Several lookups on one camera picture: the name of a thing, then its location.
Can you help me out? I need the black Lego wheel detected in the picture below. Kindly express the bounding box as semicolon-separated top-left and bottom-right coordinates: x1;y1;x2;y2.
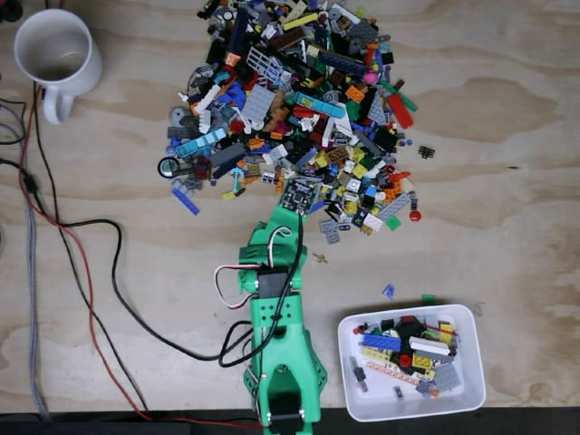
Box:
157;156;180;179

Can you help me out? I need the grey square Lego plate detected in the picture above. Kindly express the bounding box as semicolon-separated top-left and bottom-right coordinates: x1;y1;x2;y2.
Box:
318;218;342;246

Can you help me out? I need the dark grey Lego slope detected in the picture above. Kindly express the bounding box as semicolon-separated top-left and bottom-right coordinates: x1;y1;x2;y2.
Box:
208;143;247;169

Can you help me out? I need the grey long Lego plate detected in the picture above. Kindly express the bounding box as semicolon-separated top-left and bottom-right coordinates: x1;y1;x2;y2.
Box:
377;191;412;222

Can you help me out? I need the light blue long Lego brick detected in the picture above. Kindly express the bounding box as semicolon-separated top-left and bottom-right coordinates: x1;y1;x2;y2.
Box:
175;127;228;159

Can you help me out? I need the large grey Lego plate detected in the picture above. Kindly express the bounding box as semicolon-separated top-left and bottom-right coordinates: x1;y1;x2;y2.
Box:
239;83;277;124

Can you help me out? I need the cyan long Lego plate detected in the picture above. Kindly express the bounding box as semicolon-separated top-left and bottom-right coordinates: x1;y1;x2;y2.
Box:
294;91;346;120

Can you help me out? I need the grey Lego wedge plate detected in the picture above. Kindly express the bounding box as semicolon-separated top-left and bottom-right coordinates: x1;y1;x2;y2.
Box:
367;96;391;126

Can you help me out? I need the black red Lego piece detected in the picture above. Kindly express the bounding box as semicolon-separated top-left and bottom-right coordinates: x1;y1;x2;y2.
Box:
398;314;425;337

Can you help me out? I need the white Lego fence piece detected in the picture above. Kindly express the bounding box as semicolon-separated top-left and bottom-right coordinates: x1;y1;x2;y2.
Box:
246;45;278;88

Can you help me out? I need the dark grey Lego pin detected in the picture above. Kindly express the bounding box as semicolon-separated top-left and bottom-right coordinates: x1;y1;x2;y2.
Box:
348;355;369;393

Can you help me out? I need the red long Lego plate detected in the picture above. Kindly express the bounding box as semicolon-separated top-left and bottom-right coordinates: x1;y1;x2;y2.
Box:
386;92;415;131

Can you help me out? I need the dark blue long Lego plate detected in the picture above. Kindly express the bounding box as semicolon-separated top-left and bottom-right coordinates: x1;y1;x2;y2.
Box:
316;49;368;79

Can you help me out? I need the red white Lego strip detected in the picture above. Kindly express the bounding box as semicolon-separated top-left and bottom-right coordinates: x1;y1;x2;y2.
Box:
362;359;421;387

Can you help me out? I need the green long Lego plate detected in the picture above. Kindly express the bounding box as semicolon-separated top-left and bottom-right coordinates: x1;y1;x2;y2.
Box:
379;80;419;113

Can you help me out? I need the white long Lego brick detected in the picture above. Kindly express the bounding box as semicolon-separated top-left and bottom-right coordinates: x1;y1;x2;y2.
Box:
408;335;452;357

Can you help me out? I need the brown Lego plate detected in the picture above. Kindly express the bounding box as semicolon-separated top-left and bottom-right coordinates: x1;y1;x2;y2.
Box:
268;27;306;53

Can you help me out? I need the navy long Lego beam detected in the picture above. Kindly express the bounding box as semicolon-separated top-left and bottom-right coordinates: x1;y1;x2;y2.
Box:
226;8;251;56

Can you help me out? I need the yellow long Lego plate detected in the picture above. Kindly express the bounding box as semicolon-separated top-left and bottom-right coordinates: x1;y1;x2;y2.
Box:
281;12;320;33

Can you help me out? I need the dark grey Lego plate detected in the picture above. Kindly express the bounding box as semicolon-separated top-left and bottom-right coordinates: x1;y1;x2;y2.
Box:
347;19;380;47

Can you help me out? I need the white plastic bin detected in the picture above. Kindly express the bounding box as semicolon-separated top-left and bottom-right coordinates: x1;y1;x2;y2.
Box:
336;304;488;423

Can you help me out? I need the white ceramic mug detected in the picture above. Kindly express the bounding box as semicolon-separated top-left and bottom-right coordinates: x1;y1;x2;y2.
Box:
13;7;104;126

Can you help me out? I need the black camera circuit board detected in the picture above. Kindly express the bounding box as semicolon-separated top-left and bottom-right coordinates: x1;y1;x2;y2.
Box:
276;178;317;214

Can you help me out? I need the white red servo wire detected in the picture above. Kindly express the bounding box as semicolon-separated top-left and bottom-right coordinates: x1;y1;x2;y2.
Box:
214;264;261;312

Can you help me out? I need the thick black cable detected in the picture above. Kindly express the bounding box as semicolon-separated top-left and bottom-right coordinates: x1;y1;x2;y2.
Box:
0;157;305;369

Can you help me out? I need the red cable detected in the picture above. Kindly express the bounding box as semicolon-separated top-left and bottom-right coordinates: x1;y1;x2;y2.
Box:
17;83;265;430

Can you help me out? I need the thin black cable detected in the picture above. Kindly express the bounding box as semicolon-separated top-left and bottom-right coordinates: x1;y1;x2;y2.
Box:
33;81;150;412

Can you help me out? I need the grey braided cable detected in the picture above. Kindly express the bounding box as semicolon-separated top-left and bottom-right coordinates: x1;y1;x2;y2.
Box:
25;202;50;421

